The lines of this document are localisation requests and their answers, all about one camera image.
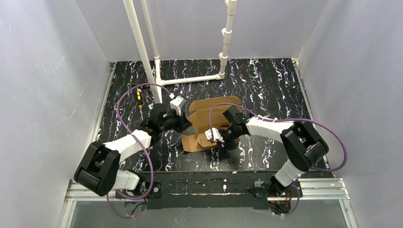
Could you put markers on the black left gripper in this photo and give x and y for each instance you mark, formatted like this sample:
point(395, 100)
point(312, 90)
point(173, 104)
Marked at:
point(181, 122)

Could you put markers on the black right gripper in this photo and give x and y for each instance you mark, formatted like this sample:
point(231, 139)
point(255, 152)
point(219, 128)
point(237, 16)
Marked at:
point(226, 138)

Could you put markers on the brown cardboard box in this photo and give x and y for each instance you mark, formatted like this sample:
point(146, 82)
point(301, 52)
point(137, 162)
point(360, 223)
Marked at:
point(203, 113)

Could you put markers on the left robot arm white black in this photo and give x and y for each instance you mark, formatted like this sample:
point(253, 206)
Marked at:
point(99, 170)

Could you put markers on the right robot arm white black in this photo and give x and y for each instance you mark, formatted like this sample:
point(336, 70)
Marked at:
point(304, 146)

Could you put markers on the black small tool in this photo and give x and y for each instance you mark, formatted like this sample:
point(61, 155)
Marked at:
point(140, 86)

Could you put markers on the yellow black screwdriver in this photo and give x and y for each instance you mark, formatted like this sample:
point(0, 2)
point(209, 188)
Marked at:
point(139, 98)

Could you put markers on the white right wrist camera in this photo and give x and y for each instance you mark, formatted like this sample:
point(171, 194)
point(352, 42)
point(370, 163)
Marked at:
point(213, 135)

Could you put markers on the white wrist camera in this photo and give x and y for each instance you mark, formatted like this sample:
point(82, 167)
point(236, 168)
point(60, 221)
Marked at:
point(213, 135)
point(177, 104)

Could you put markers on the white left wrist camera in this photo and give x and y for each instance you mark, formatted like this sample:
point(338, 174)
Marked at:
point(177, 104)

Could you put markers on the white PVC pipe frame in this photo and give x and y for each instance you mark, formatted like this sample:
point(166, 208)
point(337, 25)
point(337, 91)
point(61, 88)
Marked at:
point(181, 29)

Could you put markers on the aluminium front rail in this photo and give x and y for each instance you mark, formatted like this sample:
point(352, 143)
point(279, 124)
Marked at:
point(214, 203)

